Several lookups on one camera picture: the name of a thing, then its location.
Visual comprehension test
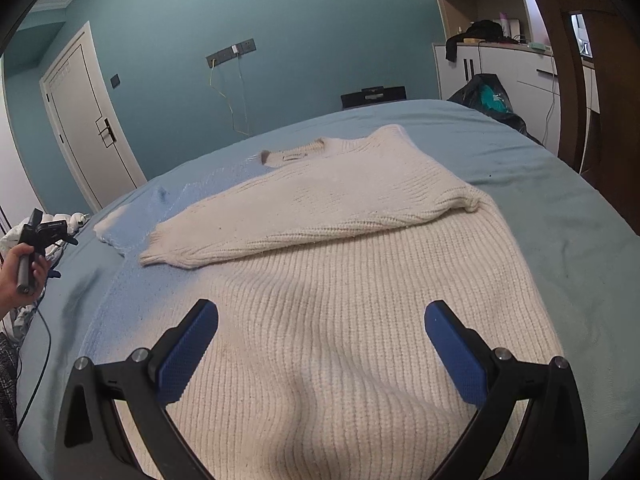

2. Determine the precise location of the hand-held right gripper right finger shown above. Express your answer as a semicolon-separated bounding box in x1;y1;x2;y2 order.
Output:
424;300;590;480

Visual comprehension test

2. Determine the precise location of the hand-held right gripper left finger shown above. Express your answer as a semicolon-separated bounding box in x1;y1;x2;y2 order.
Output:
52;299;219;480

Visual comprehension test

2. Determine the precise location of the cream knit sweater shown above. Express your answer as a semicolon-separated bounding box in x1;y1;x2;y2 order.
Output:
92;124;566;480

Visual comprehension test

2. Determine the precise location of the person's left hand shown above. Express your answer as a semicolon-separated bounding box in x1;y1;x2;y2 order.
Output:
0;244;51;322

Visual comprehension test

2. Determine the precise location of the crumpled white grey blanket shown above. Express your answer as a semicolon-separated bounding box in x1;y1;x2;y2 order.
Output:
0;211;92;341

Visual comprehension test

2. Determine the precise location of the white door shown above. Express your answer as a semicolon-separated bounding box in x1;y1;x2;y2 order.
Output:
40;21;148;213

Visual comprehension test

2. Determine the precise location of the light blue bed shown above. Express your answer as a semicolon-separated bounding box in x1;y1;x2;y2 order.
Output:
15;97;640;480

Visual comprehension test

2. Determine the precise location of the black trash bag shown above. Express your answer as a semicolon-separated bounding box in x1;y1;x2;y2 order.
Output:
447;73;544;147

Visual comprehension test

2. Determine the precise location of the teal cloth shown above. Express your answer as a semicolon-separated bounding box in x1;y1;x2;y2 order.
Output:
477;83;516;116

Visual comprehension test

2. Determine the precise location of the brown wooden chair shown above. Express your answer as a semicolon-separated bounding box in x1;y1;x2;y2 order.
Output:
520;0;640;239

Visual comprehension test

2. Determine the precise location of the white low cabinet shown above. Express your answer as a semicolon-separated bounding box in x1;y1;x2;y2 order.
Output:
432;40;601;159

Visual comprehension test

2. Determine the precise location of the black clothing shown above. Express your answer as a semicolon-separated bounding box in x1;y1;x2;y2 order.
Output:
444;19;506;64

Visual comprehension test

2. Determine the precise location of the black cable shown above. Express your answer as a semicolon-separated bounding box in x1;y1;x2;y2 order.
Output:
15;297;53;433

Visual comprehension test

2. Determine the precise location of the grey wall socket panel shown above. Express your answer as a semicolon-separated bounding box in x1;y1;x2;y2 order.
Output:
206;37;258;68

